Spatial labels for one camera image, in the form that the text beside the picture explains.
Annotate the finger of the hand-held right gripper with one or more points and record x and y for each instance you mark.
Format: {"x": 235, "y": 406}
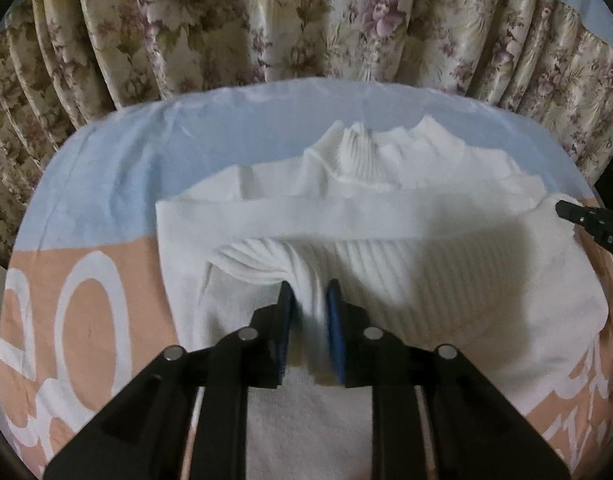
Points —
{"x": 576, "y": 214}

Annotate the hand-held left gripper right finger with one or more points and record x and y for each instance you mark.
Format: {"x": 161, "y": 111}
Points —
{"x": 334, "y": 330}

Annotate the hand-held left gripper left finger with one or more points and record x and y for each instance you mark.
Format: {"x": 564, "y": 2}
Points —
{"x": 285, "y": 325}

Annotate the white knit sweater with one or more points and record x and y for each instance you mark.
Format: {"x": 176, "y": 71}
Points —
{"x": 436, "y": 240}

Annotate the peach and blue printed blanket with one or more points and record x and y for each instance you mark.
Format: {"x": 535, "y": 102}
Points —
{"x": 101, "y": 185}

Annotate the blue and floral curtain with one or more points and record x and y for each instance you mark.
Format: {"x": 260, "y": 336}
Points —
{"x": 306, "y": 20}

